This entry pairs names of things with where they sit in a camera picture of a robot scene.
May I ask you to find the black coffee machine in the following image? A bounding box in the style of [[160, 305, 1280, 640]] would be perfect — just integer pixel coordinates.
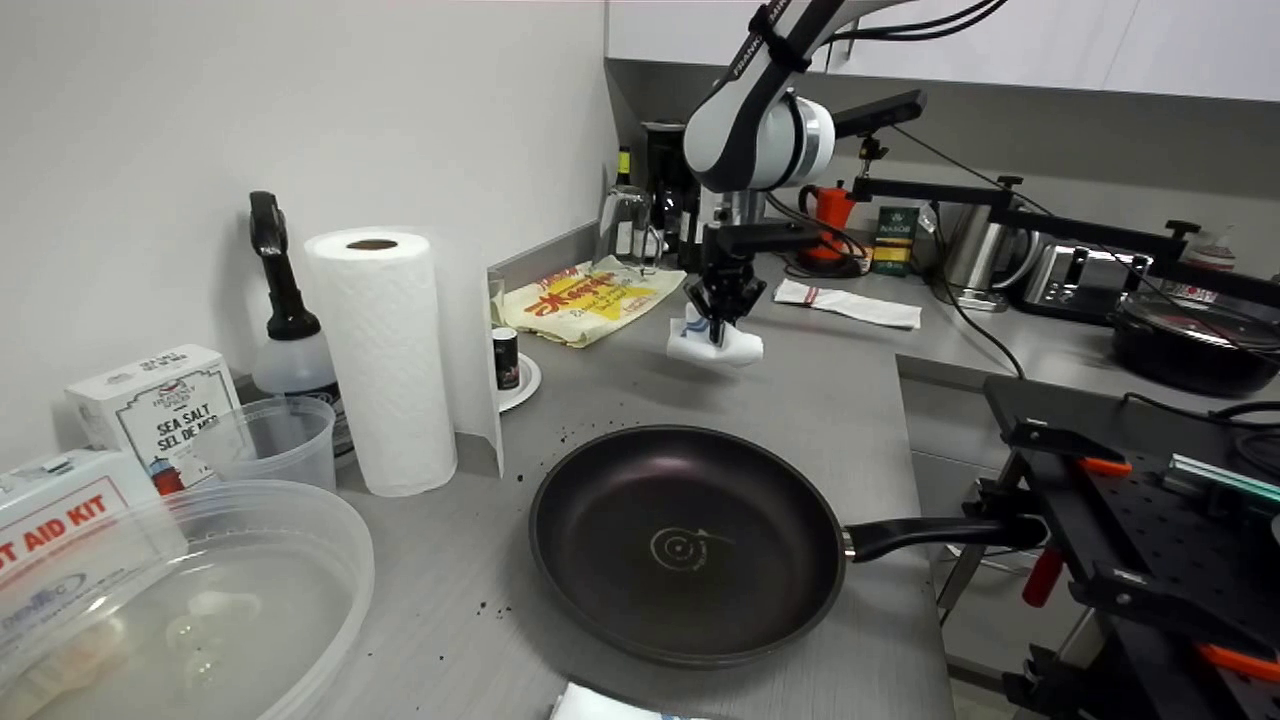
[[638, 116, 714, 256]]

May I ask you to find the black articulated camera mount arm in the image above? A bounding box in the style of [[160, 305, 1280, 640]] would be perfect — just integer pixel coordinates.
[[847, 170, 1280, 305]]

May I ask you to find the green yellow box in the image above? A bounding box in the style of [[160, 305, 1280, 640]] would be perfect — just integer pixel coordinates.
[[874, 198, 937, 277]]

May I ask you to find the black perforated mounting table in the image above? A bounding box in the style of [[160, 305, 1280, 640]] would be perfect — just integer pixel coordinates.
[[983, 371, 1280, 720]]

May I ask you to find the folded white towel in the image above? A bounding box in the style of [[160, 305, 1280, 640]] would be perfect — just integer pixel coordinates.
[[774, 271, 930, 336]]

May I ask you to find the small clear plastic container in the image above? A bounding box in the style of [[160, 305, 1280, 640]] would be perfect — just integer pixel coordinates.
[[223, 391, 342, 495]]

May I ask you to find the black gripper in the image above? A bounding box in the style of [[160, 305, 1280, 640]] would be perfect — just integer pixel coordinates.
[[696, 246, 775, 348]]

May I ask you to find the white paper towel roll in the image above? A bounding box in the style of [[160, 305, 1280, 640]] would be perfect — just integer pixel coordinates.
[[300, 225, 462, 501]]

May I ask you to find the orange clamp handle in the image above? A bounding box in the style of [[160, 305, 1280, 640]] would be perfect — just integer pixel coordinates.
[[1194, 640, 1280, 690], [1077, 453, 1139, 483]]

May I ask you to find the steel toaster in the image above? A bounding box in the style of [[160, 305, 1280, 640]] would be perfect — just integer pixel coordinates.
[[1021, 235, 1159, 321]]

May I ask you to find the white cloth with blue stripes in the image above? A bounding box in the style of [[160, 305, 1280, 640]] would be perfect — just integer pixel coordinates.
[[663, 309, 774, 371]]

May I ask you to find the large clear plastic bowl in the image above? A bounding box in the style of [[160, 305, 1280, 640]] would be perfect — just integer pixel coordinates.
[[0, 478, 381, 720]]

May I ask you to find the dark nonstick frying pan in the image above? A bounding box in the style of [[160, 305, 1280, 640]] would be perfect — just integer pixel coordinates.
[[524, 424, 1057, 673]]

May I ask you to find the black power cord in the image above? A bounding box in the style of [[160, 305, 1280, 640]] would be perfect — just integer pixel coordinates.
[[937, 288, 1026, 386]]

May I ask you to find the red mug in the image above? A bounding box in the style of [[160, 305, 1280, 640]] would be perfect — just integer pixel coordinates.
[[797, 182, 865, 271]]

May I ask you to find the white round plate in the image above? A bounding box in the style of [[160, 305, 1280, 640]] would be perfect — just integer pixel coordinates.
[[491, 354, 549, 417]]

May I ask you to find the red clamp handle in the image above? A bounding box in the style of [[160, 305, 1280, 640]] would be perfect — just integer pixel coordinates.
[[1021, 535, 1073, 611]]

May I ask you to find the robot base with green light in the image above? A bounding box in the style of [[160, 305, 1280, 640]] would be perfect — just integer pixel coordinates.
[[1166, 450, 1280, 507]]

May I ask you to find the black trigger spray bottle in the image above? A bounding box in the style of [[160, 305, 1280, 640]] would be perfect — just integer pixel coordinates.
[[243, 188, 337, 397]]

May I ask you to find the black round hot plate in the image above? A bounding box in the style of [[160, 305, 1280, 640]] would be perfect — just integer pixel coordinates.
[[1114, 282, 1280, 400]]

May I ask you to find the white sea salt box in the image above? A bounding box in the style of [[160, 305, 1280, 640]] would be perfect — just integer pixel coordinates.
[[59, 342, 256, 501]]

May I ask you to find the steel kettle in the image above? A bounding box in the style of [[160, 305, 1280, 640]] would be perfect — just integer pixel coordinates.
[[954, 203, 1034, 305]]

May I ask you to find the black mounted camera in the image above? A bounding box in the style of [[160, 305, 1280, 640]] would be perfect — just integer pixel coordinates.
[[833, 83, 932, 139]]

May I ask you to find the white wall cabinet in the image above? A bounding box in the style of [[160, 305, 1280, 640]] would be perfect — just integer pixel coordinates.
[[600, 0, 1280, 108]]

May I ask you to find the white paper scrap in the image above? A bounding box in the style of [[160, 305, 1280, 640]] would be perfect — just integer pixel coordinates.
[[549, 678, 735, 720]]

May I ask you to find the white first aid kit box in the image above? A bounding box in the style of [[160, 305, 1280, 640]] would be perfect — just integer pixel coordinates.
[[0, 444, 192, 633]]

